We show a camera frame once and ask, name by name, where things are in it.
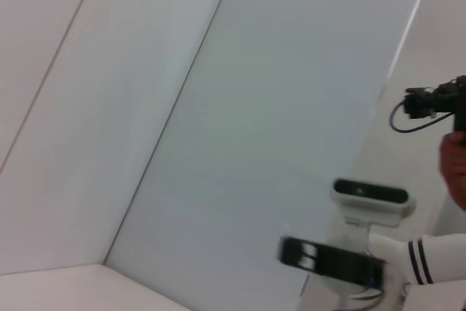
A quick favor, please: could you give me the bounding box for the black looped device cable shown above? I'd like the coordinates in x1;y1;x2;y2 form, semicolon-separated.
390;101;456;134

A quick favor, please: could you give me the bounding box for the black handheld camera device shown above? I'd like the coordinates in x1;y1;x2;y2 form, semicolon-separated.
403;75;466;133

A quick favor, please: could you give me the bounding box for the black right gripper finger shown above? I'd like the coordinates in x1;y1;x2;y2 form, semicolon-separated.
277;250;318;275
278;236;319;256

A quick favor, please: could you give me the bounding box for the person's bare hand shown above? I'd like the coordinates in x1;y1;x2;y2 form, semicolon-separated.
439;130;466;212

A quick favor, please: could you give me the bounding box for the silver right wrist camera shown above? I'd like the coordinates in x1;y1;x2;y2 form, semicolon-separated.
331;178;416;228

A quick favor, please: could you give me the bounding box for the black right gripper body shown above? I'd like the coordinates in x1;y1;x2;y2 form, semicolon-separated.
315;242;387;288

